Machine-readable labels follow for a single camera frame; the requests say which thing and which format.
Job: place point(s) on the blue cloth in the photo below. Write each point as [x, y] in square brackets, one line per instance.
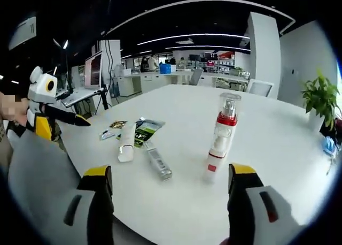
[330, 146]

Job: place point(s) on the white skincare tube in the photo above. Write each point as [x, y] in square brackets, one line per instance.
[127, 143]

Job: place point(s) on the blue water jug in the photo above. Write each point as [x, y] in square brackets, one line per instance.
[115, 92]

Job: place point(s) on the potted green plant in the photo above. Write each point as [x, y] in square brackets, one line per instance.
[320, 98]

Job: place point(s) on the blue storage box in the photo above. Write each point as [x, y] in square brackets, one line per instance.
[167, 69]

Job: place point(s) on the red-collar skincare spray bottle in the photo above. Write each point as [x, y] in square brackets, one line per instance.
[227, 132]

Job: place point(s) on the white office chair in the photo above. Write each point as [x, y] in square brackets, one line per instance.
[260, 87]

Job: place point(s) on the white laptop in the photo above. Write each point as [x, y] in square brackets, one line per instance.
[93, 71]

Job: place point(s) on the black laptop stand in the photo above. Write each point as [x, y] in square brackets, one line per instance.
[104, 99]

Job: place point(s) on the dark red bag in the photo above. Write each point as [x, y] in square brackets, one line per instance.
[328, 131]

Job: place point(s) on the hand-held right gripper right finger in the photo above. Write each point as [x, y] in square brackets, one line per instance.
[256, 218]

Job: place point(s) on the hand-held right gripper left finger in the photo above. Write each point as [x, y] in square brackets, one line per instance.
[80, 218]

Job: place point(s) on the person's right hand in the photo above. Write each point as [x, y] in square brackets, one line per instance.
[225, 242]

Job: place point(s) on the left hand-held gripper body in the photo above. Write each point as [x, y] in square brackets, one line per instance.
[41, 91]

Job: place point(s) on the green and black sachet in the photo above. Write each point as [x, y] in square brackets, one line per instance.
[143, 136]

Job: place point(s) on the gold foil sachet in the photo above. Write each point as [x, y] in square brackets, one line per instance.
[119, 124]

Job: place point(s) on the grey mesh chair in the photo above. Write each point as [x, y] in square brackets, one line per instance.
[40, 170]

